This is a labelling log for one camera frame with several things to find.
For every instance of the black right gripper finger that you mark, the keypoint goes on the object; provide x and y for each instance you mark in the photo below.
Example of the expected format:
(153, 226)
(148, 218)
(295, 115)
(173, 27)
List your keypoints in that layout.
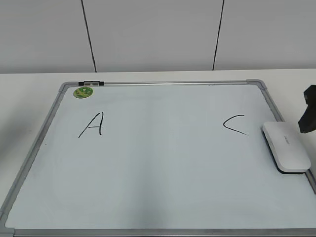
(307, 122)

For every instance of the white board eraser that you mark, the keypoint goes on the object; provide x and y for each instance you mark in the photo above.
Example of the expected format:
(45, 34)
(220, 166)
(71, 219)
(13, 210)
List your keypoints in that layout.
(288, 152)

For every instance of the black board hanging clip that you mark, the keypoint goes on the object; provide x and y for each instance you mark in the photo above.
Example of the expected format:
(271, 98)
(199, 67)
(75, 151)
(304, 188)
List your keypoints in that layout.
(91, 83)

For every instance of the round green magnet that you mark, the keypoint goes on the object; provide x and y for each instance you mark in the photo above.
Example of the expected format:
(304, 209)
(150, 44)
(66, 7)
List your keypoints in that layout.
(83, 92)

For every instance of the white board with grey frame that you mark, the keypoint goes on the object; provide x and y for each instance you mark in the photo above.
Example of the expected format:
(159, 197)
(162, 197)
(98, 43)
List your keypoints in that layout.
(161, 159)

